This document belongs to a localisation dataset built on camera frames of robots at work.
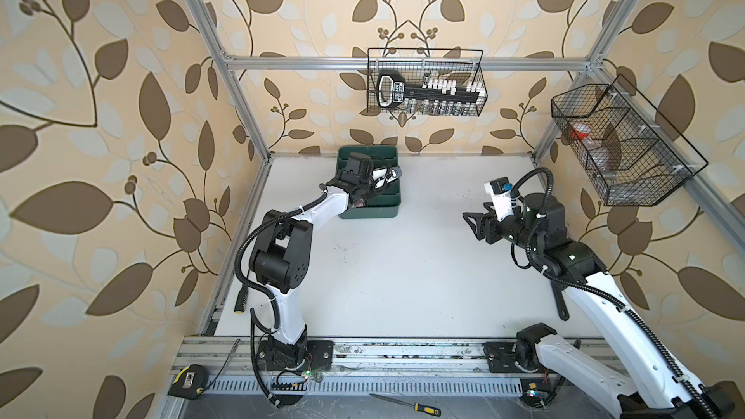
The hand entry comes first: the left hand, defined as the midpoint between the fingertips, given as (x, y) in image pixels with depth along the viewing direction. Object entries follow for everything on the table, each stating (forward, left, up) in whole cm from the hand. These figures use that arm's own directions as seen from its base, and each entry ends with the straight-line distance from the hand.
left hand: (379, 169), depth 94 cm
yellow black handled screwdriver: (-61, -12, -15) cm, 64 cm away
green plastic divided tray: (-6, -2, -10) cm, 12 cm away
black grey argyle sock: (-9, -4, +8) cm, 13 cm away
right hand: (-22, -26, +9) cm, 36 cm away
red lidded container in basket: (+1, -57, +17) cm, 60 cm away
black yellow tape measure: (-58, +44, -13) cm, 74 cm away
